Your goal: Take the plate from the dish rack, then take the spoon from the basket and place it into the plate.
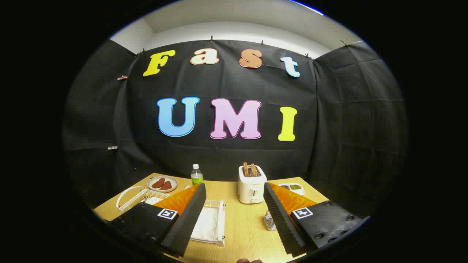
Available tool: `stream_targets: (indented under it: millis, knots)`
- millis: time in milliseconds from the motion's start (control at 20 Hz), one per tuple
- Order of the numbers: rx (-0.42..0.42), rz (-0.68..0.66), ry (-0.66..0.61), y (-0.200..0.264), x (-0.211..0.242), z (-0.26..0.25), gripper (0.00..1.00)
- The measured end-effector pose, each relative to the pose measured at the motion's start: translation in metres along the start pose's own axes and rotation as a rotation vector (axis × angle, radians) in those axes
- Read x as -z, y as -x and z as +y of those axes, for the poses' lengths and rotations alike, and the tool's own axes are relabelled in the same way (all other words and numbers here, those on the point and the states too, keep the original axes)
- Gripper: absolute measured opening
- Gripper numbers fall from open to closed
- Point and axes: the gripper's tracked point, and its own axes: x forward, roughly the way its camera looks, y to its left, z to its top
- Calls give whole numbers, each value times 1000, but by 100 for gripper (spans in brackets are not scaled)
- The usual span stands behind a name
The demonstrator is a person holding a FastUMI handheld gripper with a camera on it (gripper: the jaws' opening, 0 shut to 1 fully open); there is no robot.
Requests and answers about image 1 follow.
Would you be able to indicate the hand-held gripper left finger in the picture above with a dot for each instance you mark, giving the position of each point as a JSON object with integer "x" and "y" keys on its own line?
{"x": 190, "y": 215}

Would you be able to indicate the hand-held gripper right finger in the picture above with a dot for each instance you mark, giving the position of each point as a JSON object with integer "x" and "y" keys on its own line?
{"x": 281, "y": 223}

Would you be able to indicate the white divided bean dish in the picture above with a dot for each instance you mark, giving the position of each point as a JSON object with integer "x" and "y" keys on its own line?
{"x": 302, "y": 191}

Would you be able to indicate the small round food plate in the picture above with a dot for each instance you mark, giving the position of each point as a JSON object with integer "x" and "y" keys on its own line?
{"x": 150, "y": 181}

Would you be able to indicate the green label drink bottle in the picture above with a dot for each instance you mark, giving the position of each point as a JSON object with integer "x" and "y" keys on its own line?
{"x": 196, "y": 178}

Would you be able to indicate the brown food piece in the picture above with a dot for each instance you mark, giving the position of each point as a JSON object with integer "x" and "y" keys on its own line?
{"x": 158, "y": 183}
{"x": 166, "y": 185}

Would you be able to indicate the white toaster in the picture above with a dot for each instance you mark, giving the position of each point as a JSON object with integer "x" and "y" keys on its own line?
{"x": 252, "y": 190}

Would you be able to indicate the toast slice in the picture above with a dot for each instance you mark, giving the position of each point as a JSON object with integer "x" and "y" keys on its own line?
{"x": 245, "y": 170}
{"x": 253, "y": 170}

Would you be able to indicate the black backdrop cloth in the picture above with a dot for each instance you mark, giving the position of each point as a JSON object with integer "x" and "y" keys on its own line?
{"x": 329, "y": 128}

